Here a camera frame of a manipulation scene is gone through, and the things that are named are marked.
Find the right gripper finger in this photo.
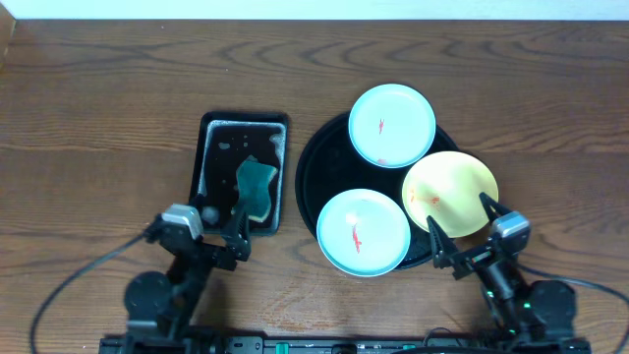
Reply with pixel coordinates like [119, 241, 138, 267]
[479, 192, 511, 222]
[427, 216, 458, 268]

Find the yellow plate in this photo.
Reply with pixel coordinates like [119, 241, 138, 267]
[402, 151, 498, 238]

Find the green yellow sponge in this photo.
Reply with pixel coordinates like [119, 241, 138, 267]
[232, 155, 278, 222]

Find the light blue plate bottom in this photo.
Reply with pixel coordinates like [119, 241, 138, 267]
[316, 189, 411, 277]

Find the light blue plate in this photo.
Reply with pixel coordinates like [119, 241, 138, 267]
[316, 189, 411, 277]
[348, 84, 436, 169]

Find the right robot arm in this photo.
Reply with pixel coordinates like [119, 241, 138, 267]
[427, 193, 577, 347]

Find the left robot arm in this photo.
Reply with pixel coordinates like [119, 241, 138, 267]
[122, 200, 252, 353]

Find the black rectangular soapy tray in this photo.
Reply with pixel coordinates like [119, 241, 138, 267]
[190, 111, 289, 236]

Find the black round tray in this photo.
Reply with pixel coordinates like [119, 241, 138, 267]
[294, 111, 473, 271]

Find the light blue plate top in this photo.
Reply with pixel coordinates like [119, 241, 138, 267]
[348, 84, 436, 169]

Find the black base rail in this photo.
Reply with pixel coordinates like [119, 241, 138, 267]
[97, 334, 591, 354]

